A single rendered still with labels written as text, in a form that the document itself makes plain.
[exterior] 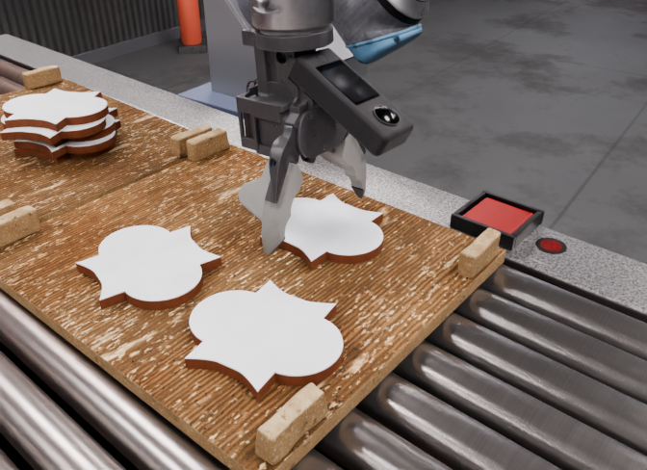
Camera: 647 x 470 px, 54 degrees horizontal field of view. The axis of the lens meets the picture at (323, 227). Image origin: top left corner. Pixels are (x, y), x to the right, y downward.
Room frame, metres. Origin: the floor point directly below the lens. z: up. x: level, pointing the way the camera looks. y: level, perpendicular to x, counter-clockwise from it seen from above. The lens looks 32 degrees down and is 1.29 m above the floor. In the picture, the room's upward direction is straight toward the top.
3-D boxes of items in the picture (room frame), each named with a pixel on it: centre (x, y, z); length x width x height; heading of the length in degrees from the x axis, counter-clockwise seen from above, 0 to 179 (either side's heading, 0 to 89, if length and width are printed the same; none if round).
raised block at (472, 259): (0.50, -0.15, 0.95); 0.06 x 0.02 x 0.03; 140
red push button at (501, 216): (0.61, -0.19, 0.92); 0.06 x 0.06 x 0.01; 49
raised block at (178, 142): (0.77, 0.17, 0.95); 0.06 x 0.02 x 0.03; 139
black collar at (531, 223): (0.61, -0.19, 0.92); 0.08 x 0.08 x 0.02; 49
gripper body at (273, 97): (0.58, 0.03, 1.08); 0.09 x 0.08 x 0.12; 50
